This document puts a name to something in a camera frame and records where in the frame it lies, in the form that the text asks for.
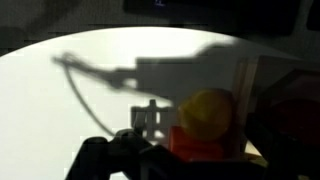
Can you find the wooden tray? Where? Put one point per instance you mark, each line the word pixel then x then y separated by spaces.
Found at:
pixel 250 76

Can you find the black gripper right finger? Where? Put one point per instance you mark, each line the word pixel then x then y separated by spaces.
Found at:
pixel 263 140

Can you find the orange cube block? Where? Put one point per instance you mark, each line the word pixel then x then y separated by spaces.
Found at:
pixel 193 148

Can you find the yellow lemon toy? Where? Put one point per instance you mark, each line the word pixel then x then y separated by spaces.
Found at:
pixel 206 113

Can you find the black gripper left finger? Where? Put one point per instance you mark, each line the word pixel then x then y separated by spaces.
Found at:
pixel 139 120

